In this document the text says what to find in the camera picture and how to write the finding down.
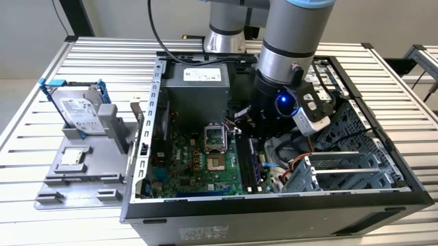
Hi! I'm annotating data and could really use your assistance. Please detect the silver CPU chip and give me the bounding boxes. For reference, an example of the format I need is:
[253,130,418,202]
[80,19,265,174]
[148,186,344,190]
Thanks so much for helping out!
[60,148,85,165]

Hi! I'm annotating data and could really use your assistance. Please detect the grey power supply unit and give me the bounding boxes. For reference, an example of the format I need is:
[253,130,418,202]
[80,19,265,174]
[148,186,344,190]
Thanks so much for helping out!
[158,64,231,128]

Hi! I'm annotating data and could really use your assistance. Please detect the orange wire bundle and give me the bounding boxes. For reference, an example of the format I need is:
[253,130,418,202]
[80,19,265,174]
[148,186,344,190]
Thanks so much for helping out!
[285,135,313,180]

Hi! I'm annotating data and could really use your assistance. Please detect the black vertical frame post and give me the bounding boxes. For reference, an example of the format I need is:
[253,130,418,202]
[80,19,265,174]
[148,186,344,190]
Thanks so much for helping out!
[58,0,96,37]

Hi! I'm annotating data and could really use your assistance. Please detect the black clamp bracket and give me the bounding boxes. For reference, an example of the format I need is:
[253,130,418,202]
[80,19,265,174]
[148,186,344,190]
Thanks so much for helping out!
[381,57,416,75]

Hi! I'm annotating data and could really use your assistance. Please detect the grey perforated disk bay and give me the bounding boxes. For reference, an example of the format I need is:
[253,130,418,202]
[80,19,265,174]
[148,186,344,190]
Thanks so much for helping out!
[281,150,411,193]

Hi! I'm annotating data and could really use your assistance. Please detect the CPU socket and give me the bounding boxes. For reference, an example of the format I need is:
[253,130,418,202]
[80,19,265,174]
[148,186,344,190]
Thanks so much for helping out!
[205,153,229,172]

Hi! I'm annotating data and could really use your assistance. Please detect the open black PC case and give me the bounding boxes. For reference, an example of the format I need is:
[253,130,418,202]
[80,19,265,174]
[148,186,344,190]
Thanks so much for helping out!
[118,51,435,245]

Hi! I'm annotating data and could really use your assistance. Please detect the hard disk in blue carrier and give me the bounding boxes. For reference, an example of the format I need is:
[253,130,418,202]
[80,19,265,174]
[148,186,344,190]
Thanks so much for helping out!
[38,78,113,139]

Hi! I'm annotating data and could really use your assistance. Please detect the green motherboard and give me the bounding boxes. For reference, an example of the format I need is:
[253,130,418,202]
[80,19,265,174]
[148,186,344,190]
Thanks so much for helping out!
[149,125,275,198]

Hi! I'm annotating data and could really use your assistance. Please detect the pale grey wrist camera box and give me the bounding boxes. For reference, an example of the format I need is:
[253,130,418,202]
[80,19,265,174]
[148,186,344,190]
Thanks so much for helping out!
[292,109,332,136]

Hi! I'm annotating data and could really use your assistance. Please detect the grey plastic parts rack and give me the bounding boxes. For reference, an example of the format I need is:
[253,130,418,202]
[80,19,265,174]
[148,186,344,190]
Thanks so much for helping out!
[33,102,141,210]

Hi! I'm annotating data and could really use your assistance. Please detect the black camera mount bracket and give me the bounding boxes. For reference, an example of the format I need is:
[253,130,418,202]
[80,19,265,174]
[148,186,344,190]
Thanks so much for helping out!
[283,81,335,121]

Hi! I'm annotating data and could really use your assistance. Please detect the black RAM slot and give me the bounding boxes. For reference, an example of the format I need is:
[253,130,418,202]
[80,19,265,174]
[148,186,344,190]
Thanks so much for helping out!
[235,133,256,193]
[245,137,265,193]

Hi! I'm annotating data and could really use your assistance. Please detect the metal socket cover frame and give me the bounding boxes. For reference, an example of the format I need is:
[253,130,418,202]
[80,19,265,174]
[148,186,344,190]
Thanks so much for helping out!
[203,124,228,152]

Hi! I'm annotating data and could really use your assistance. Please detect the aluminium side table frame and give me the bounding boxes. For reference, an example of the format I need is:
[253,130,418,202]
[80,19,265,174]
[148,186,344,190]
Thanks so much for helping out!
[403,45,438,77]

